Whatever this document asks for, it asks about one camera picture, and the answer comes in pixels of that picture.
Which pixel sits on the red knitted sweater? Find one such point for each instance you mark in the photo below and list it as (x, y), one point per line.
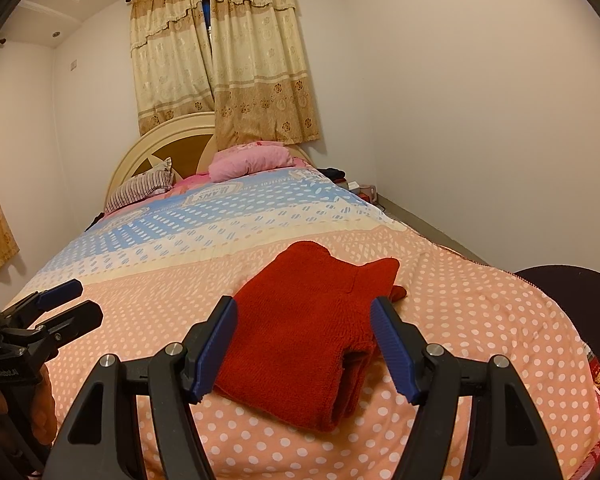
(303, 340)

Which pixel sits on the person's left hand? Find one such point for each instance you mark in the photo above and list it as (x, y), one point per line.
(42, 410)

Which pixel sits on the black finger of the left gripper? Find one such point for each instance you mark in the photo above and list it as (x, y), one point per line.
(66, 327)
(55, 295)

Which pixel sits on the dark round stool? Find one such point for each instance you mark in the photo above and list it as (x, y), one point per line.
(577, 291)

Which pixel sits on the cream wooden headboard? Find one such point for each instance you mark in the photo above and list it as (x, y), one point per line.
(189, 141)

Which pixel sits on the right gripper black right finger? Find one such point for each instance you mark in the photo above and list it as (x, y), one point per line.
(506, 436)

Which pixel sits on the striped pillow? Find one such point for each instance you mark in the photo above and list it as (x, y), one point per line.
(156, 180)

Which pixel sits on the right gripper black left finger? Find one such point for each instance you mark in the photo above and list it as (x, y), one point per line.
(123, 402)

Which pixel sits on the pink folded blanket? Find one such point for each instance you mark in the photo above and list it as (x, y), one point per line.
(245, 159)

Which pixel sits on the pink bed sheet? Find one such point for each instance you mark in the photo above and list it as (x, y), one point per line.
(190, 183)

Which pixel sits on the clutter beside bed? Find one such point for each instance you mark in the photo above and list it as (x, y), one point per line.
(365, 192)

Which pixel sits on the beige window curtain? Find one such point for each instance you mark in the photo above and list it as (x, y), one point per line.
(242, 60)

